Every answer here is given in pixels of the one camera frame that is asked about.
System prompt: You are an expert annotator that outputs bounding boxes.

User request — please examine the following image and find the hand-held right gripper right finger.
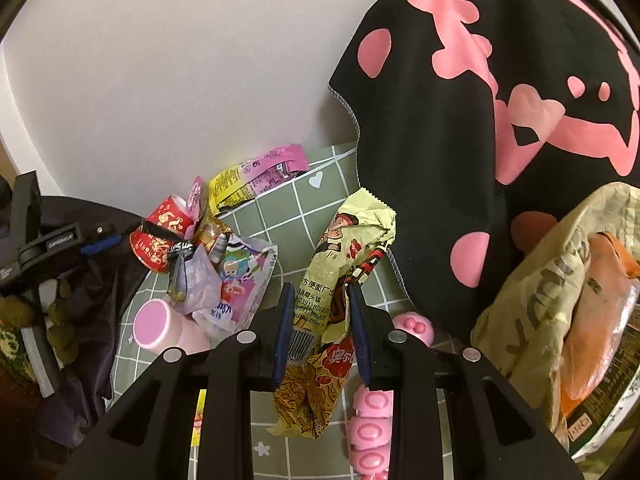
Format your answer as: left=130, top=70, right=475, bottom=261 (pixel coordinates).
left=348, top=284, right=586, bottom=480

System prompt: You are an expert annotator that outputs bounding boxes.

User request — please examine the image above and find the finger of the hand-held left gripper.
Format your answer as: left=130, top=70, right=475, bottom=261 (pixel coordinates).
left=77, top=221, right=125, bottom=258

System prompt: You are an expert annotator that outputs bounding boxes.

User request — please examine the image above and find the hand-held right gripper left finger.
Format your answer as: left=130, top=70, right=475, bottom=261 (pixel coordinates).
left=55, top=282, right=297, bottom=480

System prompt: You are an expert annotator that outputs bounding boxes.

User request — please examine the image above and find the red paper cup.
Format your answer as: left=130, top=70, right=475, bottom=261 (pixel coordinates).
left=130, top=192, right=196, bottom=273

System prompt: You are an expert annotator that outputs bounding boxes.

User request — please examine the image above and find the pink plastic bottle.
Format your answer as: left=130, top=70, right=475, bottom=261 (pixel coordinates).
left=132, top=299, right=213, bottom=356

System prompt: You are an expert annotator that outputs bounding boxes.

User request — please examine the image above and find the yellow noodle snack packet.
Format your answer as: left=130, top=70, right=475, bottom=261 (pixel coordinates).
left=265, top=187, right=398, bottom=441

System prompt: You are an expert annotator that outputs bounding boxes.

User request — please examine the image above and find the pink cartoon wrapper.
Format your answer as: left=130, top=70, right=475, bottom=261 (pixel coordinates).
left=185, top=176, right=207, bottom=222

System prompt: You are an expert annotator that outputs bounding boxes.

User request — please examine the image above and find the purple yellow snack wrapper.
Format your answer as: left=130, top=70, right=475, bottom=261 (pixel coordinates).
left=207, top=144, right=310, bottom=216

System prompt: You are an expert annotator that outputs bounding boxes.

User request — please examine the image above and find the yellow-green plastic bag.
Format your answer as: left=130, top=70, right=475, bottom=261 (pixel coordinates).
left=470, top=182, right=640, bottom=441

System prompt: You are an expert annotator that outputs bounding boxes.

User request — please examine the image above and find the dark cloth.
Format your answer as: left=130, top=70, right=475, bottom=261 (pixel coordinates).
left=0, top=195, right=151, bottom=461

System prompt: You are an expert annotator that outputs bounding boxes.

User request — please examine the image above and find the olive pompom trim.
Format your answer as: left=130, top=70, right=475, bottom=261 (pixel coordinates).
left=0, top=277, right=81, bottom=366

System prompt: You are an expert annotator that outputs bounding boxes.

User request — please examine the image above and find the cartoon printed packet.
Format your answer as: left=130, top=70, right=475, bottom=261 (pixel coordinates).
left=170, top=232, right=278, bottom=333

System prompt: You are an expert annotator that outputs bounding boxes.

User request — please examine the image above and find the black snack wrapper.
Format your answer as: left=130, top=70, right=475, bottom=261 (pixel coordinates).
left=140, top=220, right=198, bottom=301

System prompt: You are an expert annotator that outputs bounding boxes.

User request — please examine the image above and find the pink caterpillar toy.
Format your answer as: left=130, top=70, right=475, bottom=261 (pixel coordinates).
left=345, top=310, right=436, bottom=476

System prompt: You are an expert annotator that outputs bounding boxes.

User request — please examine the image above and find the orange candy wrapper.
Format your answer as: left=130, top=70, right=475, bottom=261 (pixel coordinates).
left=195, top=215, right=233, bottom=261

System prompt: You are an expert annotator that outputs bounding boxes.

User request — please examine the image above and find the yellow red wrapper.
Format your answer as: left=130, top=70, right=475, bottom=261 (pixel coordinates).
left=192, top=390, right=208, bottom=451

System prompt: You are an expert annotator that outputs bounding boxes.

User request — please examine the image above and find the green grid mat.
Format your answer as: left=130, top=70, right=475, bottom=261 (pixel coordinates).
left=105, top=142, right=501, bottom=480

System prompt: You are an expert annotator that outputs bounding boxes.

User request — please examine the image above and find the black pink printed cloth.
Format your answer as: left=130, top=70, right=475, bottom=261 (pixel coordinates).
left=327, top=0, right=640, bottom=331

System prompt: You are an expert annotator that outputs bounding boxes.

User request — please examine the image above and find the orange snack wrapper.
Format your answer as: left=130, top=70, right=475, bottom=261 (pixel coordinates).
left=560, top=230, right=640, bottom=416

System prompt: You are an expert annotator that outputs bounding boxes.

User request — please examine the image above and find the instant noodle bowl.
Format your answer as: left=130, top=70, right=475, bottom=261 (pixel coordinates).
left=565, top=310, right=640, bottom=461

